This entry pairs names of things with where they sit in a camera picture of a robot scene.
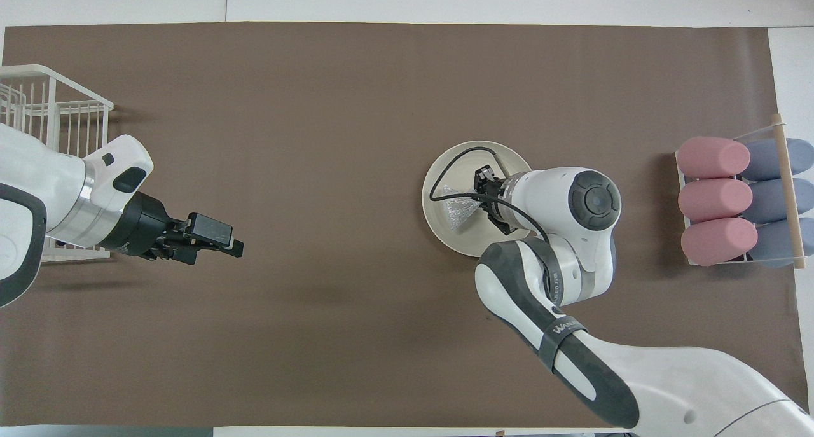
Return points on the top pink rolled towel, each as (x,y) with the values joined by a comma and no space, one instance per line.
(712,157)

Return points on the middle pink rolled towel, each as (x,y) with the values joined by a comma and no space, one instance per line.
(715,200)

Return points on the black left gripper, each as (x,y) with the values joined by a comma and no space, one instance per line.
(137,227)

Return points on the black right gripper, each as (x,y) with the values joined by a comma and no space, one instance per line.
(497,189)

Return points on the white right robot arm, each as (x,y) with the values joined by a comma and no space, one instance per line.
(668,373)

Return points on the silver mesh sponge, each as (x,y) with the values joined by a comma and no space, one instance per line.
(461,211)

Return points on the pink rolled towel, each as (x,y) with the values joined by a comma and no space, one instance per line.
(712,157)
(718,241)
(715,200)

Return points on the cup rack with wooden rod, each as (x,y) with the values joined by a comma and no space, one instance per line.
(788,189)

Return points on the bottom pink rolled towel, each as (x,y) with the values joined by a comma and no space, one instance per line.
(718,241)

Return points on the round white plate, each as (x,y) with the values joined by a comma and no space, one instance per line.
(458,163)

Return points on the brown table mat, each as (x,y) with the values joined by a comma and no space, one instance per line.
(318,106)

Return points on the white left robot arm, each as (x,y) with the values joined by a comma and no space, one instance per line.
(38,176)

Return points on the blue rolled towels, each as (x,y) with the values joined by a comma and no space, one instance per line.
(772,243)

